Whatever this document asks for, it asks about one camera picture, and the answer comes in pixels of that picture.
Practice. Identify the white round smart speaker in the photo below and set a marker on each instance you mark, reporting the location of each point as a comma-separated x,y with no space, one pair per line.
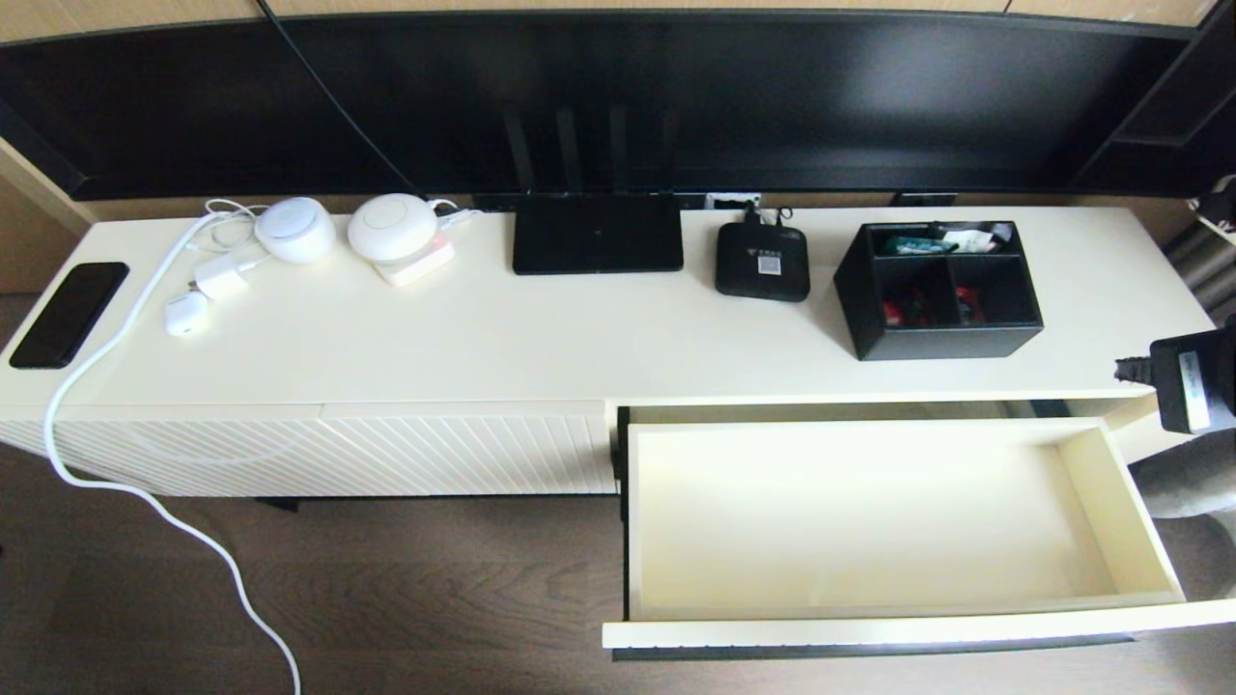
295,235

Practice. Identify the white dome shaped device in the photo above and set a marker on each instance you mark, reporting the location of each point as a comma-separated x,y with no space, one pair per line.
392,227

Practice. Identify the cream drawer with ribbed front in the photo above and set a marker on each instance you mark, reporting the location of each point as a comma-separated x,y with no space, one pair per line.
869,521

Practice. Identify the black set-top box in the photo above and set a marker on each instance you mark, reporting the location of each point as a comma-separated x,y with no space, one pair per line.
748,275

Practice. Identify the black smartphone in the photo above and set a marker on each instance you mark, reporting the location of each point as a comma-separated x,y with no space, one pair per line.
70,314

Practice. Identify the grey upholstered seat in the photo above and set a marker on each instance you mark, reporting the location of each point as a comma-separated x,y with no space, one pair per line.
1183,483

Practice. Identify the black router with antennas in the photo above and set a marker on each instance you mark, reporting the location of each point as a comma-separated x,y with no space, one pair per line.
597,236

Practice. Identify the small white charger cube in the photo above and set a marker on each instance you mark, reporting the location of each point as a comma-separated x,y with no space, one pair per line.
186,314

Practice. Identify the black compartment organizer box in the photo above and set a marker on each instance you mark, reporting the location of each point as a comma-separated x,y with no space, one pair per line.
941,343

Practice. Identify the black flat television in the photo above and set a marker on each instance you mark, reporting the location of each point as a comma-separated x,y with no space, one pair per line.
772,97

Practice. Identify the white wall socket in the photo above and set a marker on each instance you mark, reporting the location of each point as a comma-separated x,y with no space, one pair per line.
719,202

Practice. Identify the black wall shelf unit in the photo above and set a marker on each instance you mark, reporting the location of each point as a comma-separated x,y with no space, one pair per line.
1207,116

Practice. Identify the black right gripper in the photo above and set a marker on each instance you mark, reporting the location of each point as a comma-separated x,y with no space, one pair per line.
1219,386

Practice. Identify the white snack packet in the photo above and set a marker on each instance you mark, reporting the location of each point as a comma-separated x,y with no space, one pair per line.
970,238

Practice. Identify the green snack packet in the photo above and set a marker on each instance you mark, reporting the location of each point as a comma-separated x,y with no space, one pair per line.
922,246

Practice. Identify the red snack packet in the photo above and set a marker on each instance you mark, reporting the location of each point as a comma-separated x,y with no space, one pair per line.
968,307
898,314

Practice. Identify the white charger adapter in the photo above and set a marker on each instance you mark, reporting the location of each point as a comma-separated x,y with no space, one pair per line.
222,277

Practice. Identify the cream tv cabinet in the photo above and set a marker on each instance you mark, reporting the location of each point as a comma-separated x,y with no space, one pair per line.
483,338

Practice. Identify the cream square base box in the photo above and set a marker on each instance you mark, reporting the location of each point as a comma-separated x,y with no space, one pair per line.
423,273

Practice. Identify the grey curtain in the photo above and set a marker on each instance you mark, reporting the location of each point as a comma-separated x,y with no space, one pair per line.
1197,275

